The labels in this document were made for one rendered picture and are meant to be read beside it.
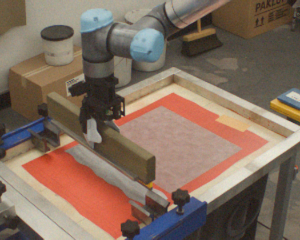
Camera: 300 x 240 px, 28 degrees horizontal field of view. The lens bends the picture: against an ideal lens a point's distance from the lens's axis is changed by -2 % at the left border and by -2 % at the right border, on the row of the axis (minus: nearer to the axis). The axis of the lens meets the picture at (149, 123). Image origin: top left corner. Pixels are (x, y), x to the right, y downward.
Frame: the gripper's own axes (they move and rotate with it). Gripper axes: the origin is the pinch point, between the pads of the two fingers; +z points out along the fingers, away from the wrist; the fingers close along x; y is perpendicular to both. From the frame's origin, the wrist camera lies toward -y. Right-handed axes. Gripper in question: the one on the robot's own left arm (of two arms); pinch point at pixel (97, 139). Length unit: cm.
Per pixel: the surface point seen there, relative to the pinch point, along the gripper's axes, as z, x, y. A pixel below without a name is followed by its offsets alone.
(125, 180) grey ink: 13.2, 4.7, 4.9
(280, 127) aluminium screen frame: 11, 54, 20
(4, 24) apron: 50, 82, -193
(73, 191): 13.5, -8.0, -1.6
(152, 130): 13.5, 27.4, -8.5
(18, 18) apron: 49, 93, -195
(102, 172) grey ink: 13.2, 2.6, -2.4
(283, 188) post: 49, 73, 13
